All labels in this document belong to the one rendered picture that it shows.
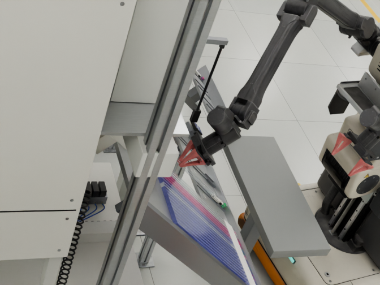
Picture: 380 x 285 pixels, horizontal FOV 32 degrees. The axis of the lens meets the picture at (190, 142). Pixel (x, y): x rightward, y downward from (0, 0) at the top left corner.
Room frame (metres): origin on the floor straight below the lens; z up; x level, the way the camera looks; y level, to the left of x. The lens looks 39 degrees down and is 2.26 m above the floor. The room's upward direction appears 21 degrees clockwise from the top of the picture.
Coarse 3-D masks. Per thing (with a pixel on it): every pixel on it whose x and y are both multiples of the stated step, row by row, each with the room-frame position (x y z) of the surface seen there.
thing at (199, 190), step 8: (184, 144) 1.77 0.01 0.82; (192, 160) 1.72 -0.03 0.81; (192, 168) 1.66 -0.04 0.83; (200, 168) 1.74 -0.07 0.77; (200, 176) 1.67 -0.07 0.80; (208, 176) 1.74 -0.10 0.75; (208, 184) 1.69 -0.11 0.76; (200, 192) 1.55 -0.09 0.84; (208, 200) 1.57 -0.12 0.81; (216, 208) 1.58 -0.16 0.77; (224, 216) 1.61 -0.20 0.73
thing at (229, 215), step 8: (208, 168) 1.81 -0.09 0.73; (216, 176) 1.77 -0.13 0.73; (216, 184) 1.74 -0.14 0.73; (216, 192) 1.71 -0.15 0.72; (224, 200) 1.68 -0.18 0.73; (224, 208) 1.65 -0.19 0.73; (232, 216) 1.61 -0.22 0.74; (232, 224) 1.58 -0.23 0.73; (240, 240) 1.53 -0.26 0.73; (248, 256) 1.47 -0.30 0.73; (256, 272) 1.42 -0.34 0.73; (256, 280) 1.39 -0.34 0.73
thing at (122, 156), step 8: (120, 152) 1.19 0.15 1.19; (120, 160) 1.17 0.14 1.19; (128, 160) 1.20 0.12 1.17; (128, 168) 1.17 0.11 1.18; (128, 176) 1.13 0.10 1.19; (152, 192) 1.19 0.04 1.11; (160, 192) 1.24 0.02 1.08; (152, 200) 1.15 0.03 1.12; (160, 200) 1.20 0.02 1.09; (160, 208) 1.16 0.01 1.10; (168, 208) 1.21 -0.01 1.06; (168, 216) 1.17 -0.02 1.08
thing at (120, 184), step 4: (120, 172) 2.12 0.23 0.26; (120, 176) 2.11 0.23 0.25; (120, 180) 2.10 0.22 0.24; (116, 184) 2.12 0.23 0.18; (120, 184) 2.09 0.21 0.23; (124, 184) 2.08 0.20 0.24; (120, 188) 2.08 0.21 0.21; (124, 188) 2.09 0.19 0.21; (120, 192) 2.08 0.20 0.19; (124, 192) 2.09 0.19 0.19; (120, 196) 2.08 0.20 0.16; (124, 196) 2.09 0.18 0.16; (120, 200) 2.09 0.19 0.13; (140, 232) 2.07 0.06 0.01
